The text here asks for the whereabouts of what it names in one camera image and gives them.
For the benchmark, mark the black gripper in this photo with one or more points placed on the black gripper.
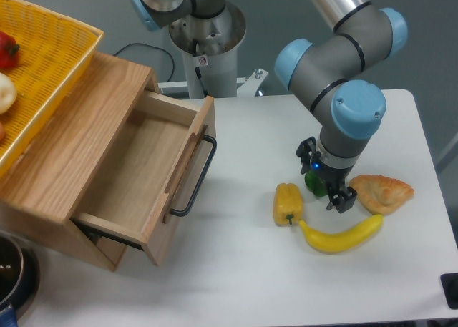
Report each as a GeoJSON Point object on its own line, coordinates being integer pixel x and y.
{"type": "Point", "coordinates": [341, 197]}

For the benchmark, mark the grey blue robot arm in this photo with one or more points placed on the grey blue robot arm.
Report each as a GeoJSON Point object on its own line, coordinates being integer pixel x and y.
{"type": "Point", "coordinates": [324, 78]}

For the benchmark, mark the yellow banana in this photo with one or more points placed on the yellow banana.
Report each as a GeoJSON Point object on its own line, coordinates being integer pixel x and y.
{"type": "Point", "coordinates": [345, 240]}

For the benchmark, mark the green bell pepper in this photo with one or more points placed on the green bell pepper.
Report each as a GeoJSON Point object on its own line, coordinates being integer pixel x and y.
{"type": "Point", "coordinates": [315, 184]}

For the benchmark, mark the yellow bell pepper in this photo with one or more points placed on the yellow bell pepper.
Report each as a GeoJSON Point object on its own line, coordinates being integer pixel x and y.
{"type": "Point", "coordinates": [287, 204]}

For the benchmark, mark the golden brown pastry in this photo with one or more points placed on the golden brown pastry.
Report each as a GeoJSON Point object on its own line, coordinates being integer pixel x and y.
{"type": "Point", "coordinates": [379, 194]}

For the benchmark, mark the black table corner fixture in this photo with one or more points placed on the black table corner fixture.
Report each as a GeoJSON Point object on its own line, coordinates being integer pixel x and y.
{"type": "Point", "coordinates": [449, 283]}

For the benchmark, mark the open wooden drawer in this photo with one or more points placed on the open wooden drawer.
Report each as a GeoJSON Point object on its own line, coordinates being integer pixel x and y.
{"type": "Point", "coordinates": [151, 167]}

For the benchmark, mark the wooden cabinet box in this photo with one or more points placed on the wooden cabinet box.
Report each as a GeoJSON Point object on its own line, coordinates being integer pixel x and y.
{"type": "Point", "coordinates": [41, 191]}

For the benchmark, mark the yellow plastic basket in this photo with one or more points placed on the yellow plastic basket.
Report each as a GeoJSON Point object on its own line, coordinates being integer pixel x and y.
{"type": "Point", "coordinates": [55, 50]}

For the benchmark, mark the dark metal pot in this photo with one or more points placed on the dark metal pot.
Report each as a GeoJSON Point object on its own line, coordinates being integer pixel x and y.
{"type": "Point", "coordinates": [20, 279]}

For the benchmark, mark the white onion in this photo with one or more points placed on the white onion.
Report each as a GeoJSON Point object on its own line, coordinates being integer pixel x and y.
{"type": "Point", "coordinates": [8, 93]}

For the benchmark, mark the red bell pepper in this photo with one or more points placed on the red bell pepper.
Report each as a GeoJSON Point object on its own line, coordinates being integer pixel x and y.
{"type": "Point", "coordinates": [9, 56]}

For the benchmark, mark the black drawer handle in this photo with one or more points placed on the black drawer handle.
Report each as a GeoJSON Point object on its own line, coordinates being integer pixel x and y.
{"type": "Point", "coordinates": [184, 212]}

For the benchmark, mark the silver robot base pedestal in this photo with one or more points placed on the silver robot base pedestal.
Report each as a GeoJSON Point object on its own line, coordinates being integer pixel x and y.
{"type": "Point", "coordinates": [209, 49]}

